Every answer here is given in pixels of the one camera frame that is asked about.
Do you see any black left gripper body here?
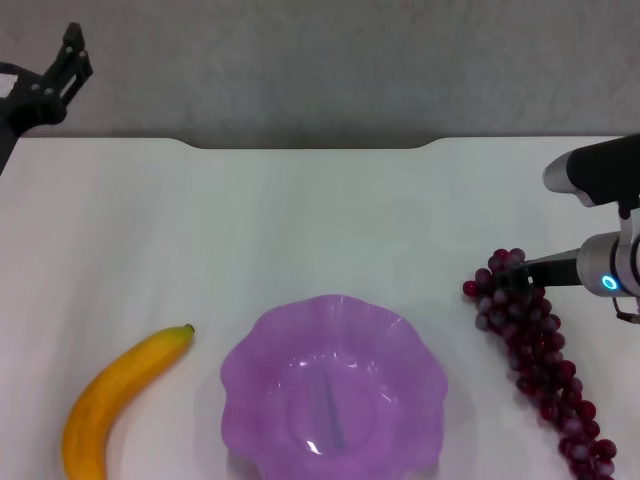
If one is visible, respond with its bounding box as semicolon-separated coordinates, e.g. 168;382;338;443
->
0;60;67;176

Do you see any purple wavy plastic plate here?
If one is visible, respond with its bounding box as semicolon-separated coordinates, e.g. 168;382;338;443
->
219;294;448;480

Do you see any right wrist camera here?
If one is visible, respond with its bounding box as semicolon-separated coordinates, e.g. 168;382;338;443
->
543;133;640;209

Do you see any yellow banana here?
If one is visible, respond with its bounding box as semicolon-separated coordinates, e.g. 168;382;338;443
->
60;323;196;480

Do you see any dark red grape bunch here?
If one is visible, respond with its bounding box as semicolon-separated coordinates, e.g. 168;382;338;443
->
462;247;618;480

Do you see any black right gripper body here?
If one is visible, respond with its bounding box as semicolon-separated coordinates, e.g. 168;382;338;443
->
528;251;582;290

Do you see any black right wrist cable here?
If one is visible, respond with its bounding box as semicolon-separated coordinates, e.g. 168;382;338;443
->
612;297;640;324

